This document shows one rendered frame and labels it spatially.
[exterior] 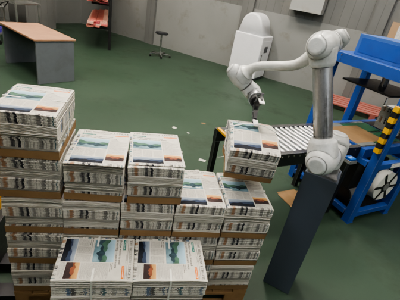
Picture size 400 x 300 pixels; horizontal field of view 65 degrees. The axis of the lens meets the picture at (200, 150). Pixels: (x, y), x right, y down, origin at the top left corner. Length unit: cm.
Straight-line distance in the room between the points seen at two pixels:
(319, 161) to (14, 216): 160
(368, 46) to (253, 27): 486
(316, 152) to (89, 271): 130
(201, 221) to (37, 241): 90
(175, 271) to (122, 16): 1016
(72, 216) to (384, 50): 295
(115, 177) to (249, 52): 681
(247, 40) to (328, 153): 653
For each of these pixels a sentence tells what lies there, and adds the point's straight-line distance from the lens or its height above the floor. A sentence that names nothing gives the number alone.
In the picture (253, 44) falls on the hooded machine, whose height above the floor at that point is 87.
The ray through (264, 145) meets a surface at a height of 117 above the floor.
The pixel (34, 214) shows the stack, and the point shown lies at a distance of 184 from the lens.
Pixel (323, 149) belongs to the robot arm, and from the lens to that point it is 179.
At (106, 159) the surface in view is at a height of 107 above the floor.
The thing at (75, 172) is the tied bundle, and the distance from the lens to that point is 163.
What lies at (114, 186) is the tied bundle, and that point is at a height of 93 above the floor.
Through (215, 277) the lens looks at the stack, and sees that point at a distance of 218.
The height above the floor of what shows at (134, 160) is 107.
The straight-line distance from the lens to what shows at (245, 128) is 189.
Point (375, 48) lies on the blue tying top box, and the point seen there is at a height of 165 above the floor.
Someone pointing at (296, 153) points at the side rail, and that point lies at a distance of 275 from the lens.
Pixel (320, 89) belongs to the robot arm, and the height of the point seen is 153.
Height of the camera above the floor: 190
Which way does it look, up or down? 27 degrees down
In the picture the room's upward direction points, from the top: 11 degrees clockwise
